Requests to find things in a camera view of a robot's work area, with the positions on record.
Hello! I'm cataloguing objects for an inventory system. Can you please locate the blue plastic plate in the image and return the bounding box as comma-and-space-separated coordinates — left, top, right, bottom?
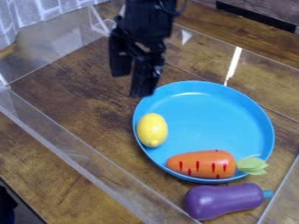
132, 80, 275, 184

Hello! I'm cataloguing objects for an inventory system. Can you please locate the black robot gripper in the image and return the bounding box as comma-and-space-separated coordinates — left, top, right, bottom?
108, 0, 181, 98

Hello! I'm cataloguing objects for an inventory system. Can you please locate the yellow toy lemon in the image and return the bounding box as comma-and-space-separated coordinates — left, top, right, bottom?
136, 113, 168, 148

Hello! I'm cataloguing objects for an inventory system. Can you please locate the purple toy eggplant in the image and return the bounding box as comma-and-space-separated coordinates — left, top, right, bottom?
184, 183, 274, 221

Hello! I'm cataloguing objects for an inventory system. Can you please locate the orange toy carrot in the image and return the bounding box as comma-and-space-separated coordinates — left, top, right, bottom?
165, 150, 268, 179

